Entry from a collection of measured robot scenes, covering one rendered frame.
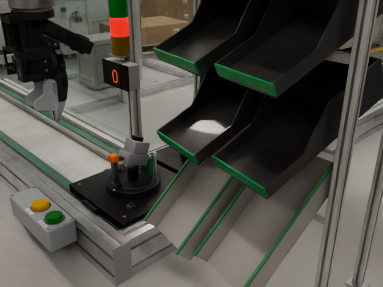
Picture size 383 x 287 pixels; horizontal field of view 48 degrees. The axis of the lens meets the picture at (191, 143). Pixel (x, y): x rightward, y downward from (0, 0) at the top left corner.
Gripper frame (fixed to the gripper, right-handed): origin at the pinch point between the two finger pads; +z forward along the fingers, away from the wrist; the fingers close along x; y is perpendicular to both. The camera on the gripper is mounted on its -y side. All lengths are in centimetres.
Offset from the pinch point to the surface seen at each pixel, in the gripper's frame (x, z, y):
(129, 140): -5.6, 13.9, -19.9
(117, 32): -22.5, -9.0, -29.8
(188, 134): 20.0, 2.7, -16.0
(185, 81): -87, 36, -113
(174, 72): -105, 36, -121
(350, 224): 35, 37, -60
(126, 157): -3.7, 17.0, -17.5
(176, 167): -4.8, 26.4, -34.6
